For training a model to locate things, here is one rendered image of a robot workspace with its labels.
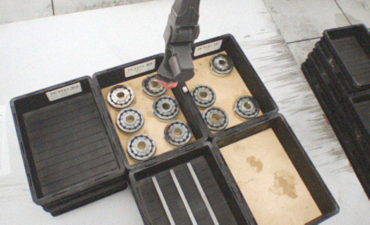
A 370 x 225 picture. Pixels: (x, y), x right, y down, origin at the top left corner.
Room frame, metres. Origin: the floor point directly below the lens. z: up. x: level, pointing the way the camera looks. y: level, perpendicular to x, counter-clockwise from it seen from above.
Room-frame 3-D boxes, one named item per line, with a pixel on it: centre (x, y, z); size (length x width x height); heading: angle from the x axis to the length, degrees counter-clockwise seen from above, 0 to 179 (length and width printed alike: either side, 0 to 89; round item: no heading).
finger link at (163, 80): (0.58, 0.06, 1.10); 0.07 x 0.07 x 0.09; 78
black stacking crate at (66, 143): (0.39, 0.37, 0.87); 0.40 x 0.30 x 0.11; 34
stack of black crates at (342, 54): (1.36, -0.94, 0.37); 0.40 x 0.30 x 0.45; 27
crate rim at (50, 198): (0.39, 0.37, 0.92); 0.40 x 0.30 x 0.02; 34
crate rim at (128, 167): (0.56, 0.12, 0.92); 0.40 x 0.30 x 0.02; 34
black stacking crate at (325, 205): (0.40, -0.35, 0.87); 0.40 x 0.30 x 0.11; 34
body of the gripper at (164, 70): (0.60, 0.05, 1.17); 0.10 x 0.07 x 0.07; 168
